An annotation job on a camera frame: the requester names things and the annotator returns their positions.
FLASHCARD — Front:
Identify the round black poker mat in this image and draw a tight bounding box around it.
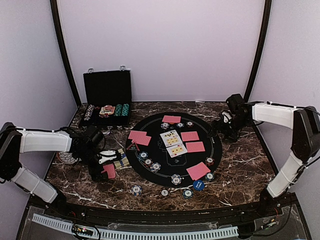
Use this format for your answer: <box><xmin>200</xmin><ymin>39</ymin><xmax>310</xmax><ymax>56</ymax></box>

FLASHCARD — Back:
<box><xmin>126</xmin><ymin>112</ymin><xmax>223</xmax><ymax>188</ymax></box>

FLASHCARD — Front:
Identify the teal chip row right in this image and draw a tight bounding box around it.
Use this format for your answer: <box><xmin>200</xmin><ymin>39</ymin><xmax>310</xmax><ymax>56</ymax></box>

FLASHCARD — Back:
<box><xmin>121</xmin><ymin>103</ymin><xmax>130</xmax><ymax>117</ymax></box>

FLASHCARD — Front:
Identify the red chip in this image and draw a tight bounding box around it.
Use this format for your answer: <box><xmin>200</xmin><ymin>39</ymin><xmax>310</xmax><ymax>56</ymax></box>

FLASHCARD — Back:
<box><xmin>205</xmin><ymin>157</ymin><xmax>215</xmax><ymax>166</ymax></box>
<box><xmin>186</xmin><ymin>121</ymin><xmax>194</xmax><ymax>128</ymax></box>

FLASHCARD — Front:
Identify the white blue chip bottom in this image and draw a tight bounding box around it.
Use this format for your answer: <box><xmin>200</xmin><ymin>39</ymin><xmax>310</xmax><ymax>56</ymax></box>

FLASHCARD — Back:
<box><xmin>171</xmin><ymin>174</ymin><xmax>182</xmax><ymax>185</ymax></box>

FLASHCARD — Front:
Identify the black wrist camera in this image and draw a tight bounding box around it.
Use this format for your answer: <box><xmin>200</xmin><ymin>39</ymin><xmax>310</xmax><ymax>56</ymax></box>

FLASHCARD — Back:
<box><xmin>226</xmin><ymin>93</ymin><xmax>245</xmax><ymax>114</ymax></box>
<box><xmin>85</xmin><ymin>125</ymin><xmax>104</xmax><ymax>146</ymax></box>

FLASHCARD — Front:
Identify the red triangular all-in button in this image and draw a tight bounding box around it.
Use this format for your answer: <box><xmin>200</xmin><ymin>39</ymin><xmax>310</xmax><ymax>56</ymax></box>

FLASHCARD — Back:
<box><xmin>126</xmin><ymin>142</ymin><xmax>140</xmax><ymax>151</ymax></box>

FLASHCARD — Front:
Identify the gold blue card box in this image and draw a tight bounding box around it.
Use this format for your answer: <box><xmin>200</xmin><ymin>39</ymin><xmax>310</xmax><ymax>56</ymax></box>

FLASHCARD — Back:
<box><xmin>113</xmin><ymin>148</ymin><xmax>130</xmax><ymax>169</ymax></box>

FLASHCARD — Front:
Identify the blue tan chip row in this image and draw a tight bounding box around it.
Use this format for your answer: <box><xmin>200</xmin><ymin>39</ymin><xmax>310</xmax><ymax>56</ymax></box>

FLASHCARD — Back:
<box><xmin>83</xmin><ymin>104</ymin><xmax>95</xmax><ymax>121</ymax></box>

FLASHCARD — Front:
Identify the white blue chip top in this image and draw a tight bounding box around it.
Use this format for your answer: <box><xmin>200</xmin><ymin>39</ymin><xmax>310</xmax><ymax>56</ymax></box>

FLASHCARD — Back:
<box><xmin>160</xmin><ymin>122</ymin><xmax>170</xmax><ymax>130</ymax></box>

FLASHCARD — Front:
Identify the face-down board card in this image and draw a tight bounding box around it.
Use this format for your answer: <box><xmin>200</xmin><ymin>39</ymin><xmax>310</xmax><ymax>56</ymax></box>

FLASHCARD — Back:
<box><xmin>180</xmin><ymin>131</ymin><xmax>199</xmax><ymax>142</ymax></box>
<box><xmin>186</xmin><ymin>141</ymin><xmax>206</xmax><ymax>153</ymax></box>

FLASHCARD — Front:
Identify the teal chip row left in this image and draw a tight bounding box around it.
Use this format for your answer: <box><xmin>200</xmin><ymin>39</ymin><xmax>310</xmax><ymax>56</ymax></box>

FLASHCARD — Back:
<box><xmin>114</xmin><ymin>104</ymin><xmax>123</xmax><ymax>117</ymax></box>

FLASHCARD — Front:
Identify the face-up nine of clubs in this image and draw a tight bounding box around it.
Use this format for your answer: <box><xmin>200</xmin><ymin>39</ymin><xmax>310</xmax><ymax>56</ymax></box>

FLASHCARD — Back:
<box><xmin>160</xmin><ymin>130</ymin><xmax>182</xmax><ymax>148</ymax></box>

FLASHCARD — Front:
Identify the blue white chip stack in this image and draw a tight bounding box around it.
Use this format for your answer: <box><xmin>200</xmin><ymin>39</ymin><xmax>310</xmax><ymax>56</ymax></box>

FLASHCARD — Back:
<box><xmin>131</xmin><ymin>185</ymin><xmax>142</xmax><ymax>196</ymax></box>

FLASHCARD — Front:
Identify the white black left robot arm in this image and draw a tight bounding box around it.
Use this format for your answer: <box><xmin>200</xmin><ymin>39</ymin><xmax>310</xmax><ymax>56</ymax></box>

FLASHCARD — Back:
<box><xmin>0</xmin><ymin>122</ymin><xmax>122</xmax><ymax>218</ymax></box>

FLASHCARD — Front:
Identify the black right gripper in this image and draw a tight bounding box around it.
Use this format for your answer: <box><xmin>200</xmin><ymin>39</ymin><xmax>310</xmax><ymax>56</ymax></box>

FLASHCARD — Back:
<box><xmin>207</xmin><ymin>115</ymin><xmax>251</xmax><ymax>143</ymax></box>

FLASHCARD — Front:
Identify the boxed card deck in case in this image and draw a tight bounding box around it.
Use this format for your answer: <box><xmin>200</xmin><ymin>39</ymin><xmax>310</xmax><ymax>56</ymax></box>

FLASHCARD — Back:
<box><xmin>99</xmin><ymin>105</ymin><xmax>116</xmax><ymax>116</ymax></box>

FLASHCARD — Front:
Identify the teal blue chip stack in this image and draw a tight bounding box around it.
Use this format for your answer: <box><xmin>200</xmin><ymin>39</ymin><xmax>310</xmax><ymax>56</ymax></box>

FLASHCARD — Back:
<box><xmin>182</xmin><ymin>189</ymin><xmax>194</xmax><ymax>199</ymax></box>

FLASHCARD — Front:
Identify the face-up heart card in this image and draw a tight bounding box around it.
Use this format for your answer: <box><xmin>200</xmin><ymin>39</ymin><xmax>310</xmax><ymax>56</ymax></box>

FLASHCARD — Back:
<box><xmin>166</xmin><ymin>143</ymin><xmax>188</xmax><ymax>158</ymax></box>

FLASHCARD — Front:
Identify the black poker chip case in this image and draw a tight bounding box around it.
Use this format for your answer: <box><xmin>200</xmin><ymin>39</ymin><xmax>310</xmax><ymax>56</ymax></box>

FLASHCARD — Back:
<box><xmin>79</xmin><ymin>69</ymin><xmax>132</xmax><ymax>129</ymax></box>

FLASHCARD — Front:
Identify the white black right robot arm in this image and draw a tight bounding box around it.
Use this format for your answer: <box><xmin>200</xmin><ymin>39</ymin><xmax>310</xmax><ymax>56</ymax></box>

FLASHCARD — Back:
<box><xmin>209</xmin><ymin>95</ymin><xmax>320</xmax><ymax>217</ymax></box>

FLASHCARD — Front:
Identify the blue small blind button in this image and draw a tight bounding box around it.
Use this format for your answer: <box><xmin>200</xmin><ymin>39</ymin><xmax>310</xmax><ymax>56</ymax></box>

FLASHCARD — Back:
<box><xmin>193</xmin><ymin>180</ymin><xmax>205</xmax><ymax>191</ymax></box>

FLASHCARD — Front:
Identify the red dice set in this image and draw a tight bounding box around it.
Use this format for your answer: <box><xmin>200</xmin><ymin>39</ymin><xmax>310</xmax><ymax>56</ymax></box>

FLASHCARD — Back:
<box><xmin>99</xmin><ymin>114</ymin><xmax>110</xmax><ymax>118</ymax></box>

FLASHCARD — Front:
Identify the red playing card deck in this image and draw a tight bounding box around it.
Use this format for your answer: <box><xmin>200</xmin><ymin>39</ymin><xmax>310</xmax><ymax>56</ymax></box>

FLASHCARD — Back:
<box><xmin>101</xmin><ymin>163</ymin><xmax>116</xmax><ymax>179</ymax></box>

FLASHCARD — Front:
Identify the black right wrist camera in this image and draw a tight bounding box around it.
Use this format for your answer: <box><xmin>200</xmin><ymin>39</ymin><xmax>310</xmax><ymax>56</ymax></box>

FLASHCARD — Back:
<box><xmin>226</xmin><ymin>93</ymin><xmax>245</xmax><ymax>114</ymax></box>

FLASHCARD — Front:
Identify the orange chip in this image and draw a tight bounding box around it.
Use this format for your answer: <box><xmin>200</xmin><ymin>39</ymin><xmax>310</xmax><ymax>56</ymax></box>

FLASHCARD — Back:
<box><xmin>144</xmin><ymin>158</ymin><xmax>153</xmax><ymax>166</ymax></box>

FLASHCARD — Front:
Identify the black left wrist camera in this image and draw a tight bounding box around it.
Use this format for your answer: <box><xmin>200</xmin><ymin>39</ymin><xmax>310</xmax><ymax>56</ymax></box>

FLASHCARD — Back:
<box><xmin>85</xmin><ymin>125</ymin><xmax>104</xmax><ymax>146</ymax></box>

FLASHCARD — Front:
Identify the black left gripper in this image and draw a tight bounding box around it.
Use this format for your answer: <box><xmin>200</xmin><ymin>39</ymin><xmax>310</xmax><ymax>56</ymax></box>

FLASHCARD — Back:
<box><xmin>76</xmin><ymin>147</ymin><xmax>109</xmax><ymax>182</ymax></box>

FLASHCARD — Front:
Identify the floral ceramic plate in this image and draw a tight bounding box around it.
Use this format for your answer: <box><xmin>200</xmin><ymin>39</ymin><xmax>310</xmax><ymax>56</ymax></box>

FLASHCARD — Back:
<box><xmin>57</xmin><ymin>152</ymin><xmax>78</xmax><ymax>165</ymax></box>

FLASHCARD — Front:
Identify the brown white chip stack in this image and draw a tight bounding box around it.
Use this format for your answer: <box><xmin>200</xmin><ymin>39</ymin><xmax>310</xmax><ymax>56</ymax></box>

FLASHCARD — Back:
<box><xmin>159</xmin><ymin>189</ymin><xmax>170</xmax><ymax>198</ymax></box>

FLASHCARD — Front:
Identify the red card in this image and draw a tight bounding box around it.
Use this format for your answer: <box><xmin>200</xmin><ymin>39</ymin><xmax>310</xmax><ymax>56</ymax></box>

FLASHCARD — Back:
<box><xmin>162</xmin><ymin>115</ymin><xmax>181</xmax><ymax>124</ymax></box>
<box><xmin>128</xmin><ymin>130</ymin><xmax>147</xmax><ymax>142</ymax></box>
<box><xmin>134</xmin><ymin>135</ymin><xmax>152</xmax><ymax>146</ymax></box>
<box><xmin>186</xmin><ymin>162</ymin><xmax>211</xmax><ymax>181</ymax></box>

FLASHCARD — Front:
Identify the teal chip row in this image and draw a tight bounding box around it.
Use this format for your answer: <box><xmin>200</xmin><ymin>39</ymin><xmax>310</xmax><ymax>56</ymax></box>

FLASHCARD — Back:
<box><xmin>121</xmin><ymin>103</ymin><xmax>130</xmax><ymax>117</ymax></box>
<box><xmin>114</xmin><ymin>104</ymin><xmax>123</xmax><ymax>117</ymax></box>

